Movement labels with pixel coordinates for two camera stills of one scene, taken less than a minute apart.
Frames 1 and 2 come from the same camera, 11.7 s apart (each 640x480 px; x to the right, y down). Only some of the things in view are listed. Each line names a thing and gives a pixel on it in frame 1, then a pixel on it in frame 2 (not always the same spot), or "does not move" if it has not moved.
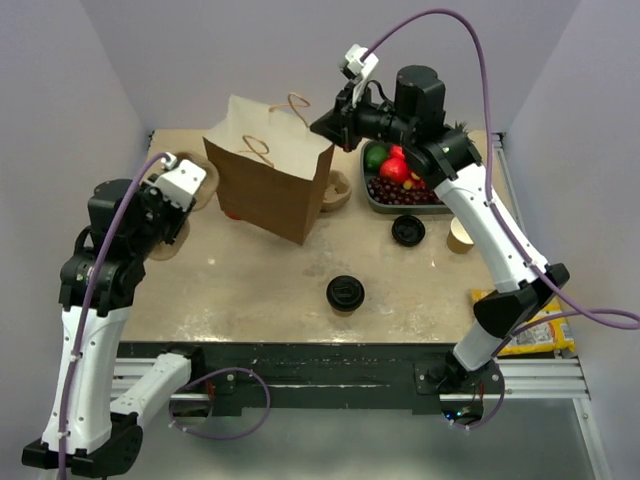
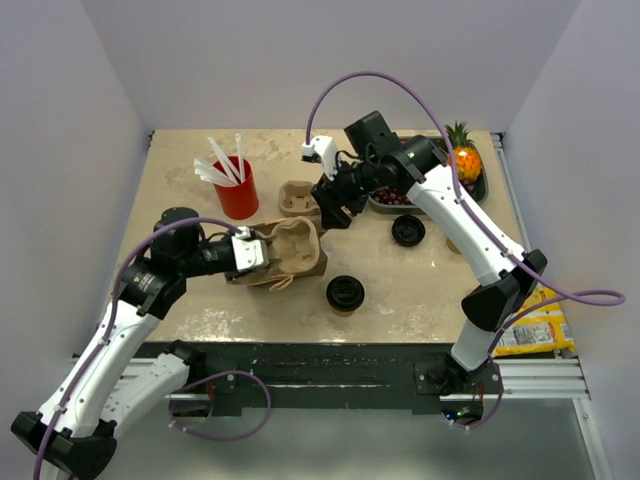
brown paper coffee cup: (341, 313) does not move
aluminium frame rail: (522, 378) does not move
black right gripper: (341, 125) -> (332, 198)
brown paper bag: (270, 168) -> (296, 248)
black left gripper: (150, 193) -> (235, 273)
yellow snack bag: (540, 337) does not move
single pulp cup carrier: (209, 186) -> (294, 245)
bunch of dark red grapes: (383, 192) does not move
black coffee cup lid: (344, 292) does not move
